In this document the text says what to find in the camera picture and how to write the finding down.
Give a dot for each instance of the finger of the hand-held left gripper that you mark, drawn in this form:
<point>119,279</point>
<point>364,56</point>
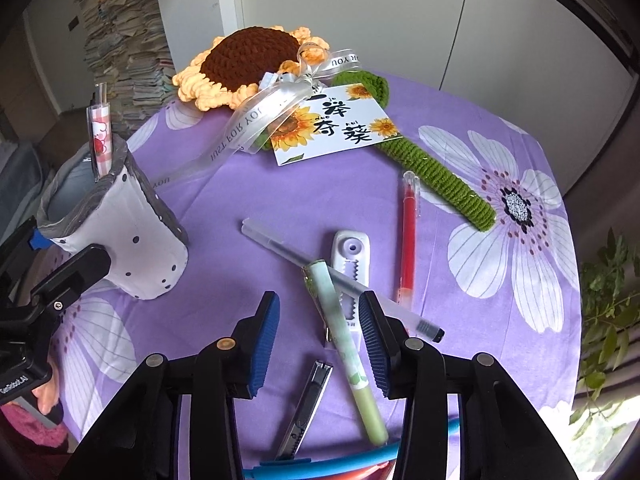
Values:
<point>32,240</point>
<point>80,267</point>

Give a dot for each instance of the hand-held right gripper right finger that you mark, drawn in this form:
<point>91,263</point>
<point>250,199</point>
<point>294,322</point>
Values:
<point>372,350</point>

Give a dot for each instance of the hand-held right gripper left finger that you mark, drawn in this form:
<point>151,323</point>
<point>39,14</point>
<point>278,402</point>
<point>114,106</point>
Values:
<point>265,345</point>

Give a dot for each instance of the green pen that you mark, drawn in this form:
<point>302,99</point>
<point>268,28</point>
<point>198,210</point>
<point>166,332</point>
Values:
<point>345,340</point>

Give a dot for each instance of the white dotted fabric pen holder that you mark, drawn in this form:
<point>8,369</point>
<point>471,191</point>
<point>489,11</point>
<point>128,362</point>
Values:
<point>140,240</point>

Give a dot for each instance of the clear white pen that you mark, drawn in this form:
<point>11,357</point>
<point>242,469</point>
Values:
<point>280,252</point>

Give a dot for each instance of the white purple correction tape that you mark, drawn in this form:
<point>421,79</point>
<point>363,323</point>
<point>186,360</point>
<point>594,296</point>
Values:
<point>350,255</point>

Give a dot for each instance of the blue pen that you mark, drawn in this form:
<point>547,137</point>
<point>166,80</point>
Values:
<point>325,462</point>

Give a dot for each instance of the orange pen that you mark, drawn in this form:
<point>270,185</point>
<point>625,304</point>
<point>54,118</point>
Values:
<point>372,472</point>

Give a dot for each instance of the person's left forearm pink sleeve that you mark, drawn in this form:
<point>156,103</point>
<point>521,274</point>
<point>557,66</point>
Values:
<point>30,430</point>

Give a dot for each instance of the person's left hand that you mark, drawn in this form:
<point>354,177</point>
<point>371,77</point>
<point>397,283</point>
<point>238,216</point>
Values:
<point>47,392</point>

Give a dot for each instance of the grey cloth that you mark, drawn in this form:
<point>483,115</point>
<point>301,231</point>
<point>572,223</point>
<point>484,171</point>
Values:
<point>20,175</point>

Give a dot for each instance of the silver utility knife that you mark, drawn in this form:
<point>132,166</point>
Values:
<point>305,410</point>

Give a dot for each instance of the red plaid pen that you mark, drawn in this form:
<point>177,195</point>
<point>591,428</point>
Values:
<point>100,135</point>

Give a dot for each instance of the purple floral tablecloth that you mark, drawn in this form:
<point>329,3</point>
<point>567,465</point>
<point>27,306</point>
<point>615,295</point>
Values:
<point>300,200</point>

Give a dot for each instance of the sunflower print card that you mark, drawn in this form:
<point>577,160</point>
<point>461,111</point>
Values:
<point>340,140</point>

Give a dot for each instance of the white printed ribbon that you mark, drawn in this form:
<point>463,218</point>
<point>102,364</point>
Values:
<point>245,120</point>

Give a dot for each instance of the stack of papers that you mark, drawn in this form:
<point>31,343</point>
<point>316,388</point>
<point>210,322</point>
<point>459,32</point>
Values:
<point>125,35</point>

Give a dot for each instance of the green leafy plant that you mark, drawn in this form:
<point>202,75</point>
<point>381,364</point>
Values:
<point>610,320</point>

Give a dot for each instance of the crochet sunflower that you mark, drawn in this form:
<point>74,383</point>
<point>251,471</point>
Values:
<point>250,55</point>

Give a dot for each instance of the wall light switch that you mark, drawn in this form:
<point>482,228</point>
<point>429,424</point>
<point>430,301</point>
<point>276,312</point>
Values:
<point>73,23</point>

